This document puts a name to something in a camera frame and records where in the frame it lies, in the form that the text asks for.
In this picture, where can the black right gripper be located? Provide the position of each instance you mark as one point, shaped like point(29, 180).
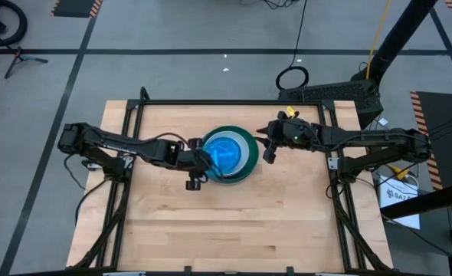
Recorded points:
point(295, 132)

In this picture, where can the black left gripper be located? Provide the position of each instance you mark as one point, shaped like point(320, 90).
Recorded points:
point(193, 159)

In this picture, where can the teal translucent small plate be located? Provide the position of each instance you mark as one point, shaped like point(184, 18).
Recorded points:
point(228, 155)

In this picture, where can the large dark green plastic plate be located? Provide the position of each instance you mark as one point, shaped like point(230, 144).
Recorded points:
point(253, 153)

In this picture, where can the light blue plastic plate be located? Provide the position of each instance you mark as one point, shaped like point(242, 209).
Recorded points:
point(245, 153)

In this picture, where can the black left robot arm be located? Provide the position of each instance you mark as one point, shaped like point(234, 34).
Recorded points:
point(134, 147)

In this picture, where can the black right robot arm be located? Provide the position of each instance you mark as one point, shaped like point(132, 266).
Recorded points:
point(383, 136)

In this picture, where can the yellow gripper tag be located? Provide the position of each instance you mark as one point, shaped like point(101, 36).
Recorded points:
point(290, 111)

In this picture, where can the small white tag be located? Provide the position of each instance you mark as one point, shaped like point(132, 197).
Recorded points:
point(383, 122)

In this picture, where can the white labelled box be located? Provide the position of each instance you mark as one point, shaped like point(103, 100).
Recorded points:
point(398, 195)

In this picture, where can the black slanted pole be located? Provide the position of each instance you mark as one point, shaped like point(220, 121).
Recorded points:
point(398, 38)

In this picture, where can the black metal beam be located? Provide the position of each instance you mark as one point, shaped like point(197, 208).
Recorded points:
point(421, 203)

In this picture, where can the black hazard-striped platform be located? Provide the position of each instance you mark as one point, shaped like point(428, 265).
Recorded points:
point(440, 115)

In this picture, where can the black tripod stand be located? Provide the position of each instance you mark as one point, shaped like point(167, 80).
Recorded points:
point(19, 58)

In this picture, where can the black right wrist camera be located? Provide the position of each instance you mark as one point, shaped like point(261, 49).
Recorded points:
point(269, 157)

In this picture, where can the black metal table frame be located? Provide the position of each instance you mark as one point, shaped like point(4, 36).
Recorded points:
point(230, 102)

